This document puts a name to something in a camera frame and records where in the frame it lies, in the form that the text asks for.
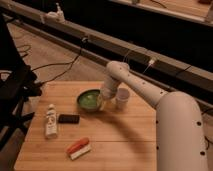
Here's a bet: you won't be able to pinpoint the green ceramic bowl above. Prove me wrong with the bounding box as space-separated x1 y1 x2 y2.
77 89 101 112

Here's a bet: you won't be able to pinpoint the orange and white sponge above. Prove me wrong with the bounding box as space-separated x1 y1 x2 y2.
67 138 91 160

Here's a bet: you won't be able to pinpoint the white plastic cup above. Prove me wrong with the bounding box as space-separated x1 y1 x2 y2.
115 88 130 109

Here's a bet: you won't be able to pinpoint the white tube bottle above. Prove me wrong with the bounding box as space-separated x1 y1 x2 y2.
45 104 58 139

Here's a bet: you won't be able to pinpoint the black rectangular block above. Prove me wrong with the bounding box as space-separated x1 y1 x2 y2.
58 114 80 124

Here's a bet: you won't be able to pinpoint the black cables at right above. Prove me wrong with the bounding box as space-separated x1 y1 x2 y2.
199 106 213 158

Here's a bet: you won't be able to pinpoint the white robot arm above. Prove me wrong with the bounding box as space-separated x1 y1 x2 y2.
100 61 208 171

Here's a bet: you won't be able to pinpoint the long metal rail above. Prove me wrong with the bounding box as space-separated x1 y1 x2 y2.
0 0 213 115

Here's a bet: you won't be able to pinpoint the white object on rail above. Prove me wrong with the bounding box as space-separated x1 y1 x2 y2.
45 4 65 23

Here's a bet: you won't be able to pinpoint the black floor cable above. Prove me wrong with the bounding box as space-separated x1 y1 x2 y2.
31 37 88 84

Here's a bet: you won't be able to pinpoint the black chair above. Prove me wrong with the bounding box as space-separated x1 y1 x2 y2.
0 12 42 151

